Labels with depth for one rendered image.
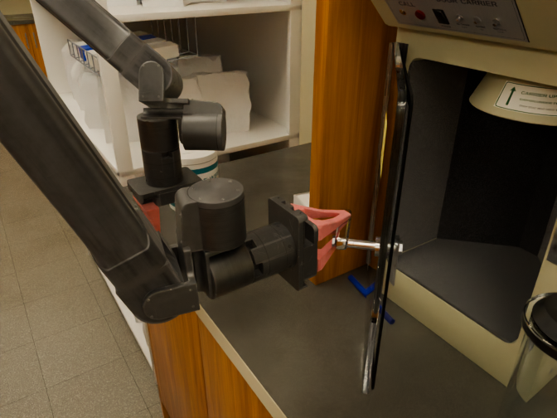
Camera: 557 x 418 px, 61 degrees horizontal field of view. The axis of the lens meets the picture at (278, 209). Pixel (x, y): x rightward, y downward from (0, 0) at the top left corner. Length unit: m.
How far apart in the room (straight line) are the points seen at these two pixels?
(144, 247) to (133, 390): 1.61
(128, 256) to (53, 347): 1.89
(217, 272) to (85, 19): 0.43
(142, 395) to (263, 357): 1.28
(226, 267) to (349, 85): 0.40
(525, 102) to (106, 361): 1.89
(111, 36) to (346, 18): 0.34
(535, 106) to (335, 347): 0.45
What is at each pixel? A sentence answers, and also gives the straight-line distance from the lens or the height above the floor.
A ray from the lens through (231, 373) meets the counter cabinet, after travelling 0.96.
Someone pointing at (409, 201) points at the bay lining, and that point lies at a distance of 0.84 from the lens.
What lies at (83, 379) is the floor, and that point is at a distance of 2.15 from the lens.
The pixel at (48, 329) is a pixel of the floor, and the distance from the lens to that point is 2.44.
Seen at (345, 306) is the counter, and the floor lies 0.94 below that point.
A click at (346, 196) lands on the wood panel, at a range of 0.86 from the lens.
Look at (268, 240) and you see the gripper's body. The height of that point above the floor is 1.22.
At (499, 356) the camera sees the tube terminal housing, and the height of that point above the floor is 0.98.
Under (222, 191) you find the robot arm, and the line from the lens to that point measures 0.47.
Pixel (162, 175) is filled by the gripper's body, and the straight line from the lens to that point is 0.72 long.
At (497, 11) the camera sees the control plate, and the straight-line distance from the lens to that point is 0.58.
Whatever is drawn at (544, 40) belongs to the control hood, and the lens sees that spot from 0.58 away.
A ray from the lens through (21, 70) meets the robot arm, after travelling 0.41.
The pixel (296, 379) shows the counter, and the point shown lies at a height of 0.94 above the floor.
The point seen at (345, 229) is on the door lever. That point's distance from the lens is 0.57.
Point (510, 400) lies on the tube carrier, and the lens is 0.64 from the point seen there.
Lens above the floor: 1.50
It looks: 28 degrees down
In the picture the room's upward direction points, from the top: straight up
